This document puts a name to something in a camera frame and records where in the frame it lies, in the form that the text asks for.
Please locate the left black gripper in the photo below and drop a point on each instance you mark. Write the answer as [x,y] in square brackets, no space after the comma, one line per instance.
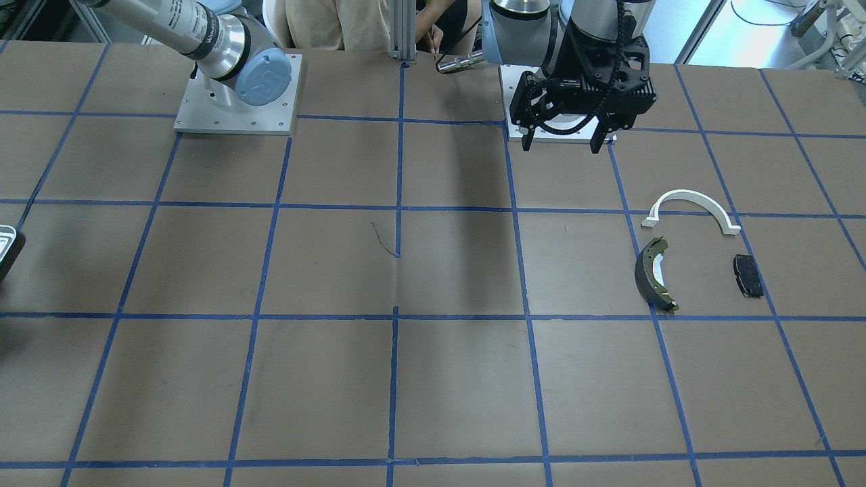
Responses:
[567,62]

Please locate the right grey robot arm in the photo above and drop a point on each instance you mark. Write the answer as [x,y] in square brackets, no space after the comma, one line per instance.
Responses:
[228,44]

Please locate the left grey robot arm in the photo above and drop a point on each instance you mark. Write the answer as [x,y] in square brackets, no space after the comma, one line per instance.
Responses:
[530,33]

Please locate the green brake shoe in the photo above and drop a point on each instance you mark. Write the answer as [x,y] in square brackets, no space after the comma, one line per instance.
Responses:
[649,276]

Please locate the black brake pad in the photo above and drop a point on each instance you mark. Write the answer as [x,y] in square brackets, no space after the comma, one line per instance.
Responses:
[747,275]

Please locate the seated person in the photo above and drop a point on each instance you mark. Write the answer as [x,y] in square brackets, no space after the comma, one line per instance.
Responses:
[365,25]

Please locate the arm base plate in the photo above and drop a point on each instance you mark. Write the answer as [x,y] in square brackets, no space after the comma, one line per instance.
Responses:
[509,77]
[211,108]

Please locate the aluminium frame post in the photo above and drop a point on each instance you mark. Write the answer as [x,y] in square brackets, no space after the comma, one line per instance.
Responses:
[402,31]

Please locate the white curved plastic bracket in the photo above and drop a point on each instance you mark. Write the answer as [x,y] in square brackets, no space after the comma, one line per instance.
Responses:
[725,223]

